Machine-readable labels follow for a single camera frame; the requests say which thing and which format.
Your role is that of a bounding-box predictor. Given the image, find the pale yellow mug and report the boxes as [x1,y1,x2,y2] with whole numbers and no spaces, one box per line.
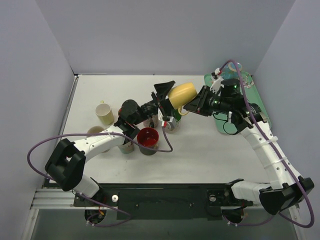
[95,100,114,126]

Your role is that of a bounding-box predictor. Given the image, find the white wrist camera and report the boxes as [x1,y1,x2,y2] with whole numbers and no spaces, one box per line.
[158,109,177,130]
[210,68,223,94]

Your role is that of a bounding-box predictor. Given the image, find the green serving tray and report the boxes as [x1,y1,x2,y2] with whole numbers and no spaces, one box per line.
[214,71,272,135]

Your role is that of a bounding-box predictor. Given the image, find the purple cable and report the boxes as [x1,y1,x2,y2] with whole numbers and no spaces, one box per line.
[219,58,315,228]
[26,124,174,228]

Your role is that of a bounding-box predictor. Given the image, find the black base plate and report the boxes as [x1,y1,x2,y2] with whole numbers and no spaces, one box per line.
[72,182,253,221]

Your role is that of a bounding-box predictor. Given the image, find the cream floral mug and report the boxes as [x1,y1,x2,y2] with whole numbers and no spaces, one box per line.
[86,126,107,146]

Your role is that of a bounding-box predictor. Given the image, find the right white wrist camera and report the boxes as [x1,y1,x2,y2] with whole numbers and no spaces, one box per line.
[210,68,223,94]

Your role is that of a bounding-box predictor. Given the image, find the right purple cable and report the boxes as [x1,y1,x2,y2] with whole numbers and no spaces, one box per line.
[219,58,315,228]

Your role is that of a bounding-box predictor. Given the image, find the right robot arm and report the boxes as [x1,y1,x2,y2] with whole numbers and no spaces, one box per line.
[183,79,315,215]

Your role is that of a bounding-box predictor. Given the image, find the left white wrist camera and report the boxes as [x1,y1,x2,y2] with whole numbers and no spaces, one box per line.
[158,109,177,130]

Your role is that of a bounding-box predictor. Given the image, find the black mug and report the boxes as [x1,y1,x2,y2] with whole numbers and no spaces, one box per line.
[137,127,159,156]

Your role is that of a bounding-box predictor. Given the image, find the beige floral mug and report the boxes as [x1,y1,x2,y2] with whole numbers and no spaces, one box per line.
[118,141,135,154]

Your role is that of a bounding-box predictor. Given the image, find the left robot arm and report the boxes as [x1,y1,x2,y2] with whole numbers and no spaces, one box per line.
[44,80,175,206]

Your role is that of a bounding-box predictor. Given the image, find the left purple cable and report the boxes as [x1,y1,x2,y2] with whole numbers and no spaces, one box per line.
[26,124,174,228]

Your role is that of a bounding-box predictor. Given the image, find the pink patterned mug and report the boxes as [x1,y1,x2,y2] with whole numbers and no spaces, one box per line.
[143,114,159,128]

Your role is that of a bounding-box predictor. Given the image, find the blue teal mug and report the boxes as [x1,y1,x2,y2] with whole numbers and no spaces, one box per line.
[220,61,240,80]

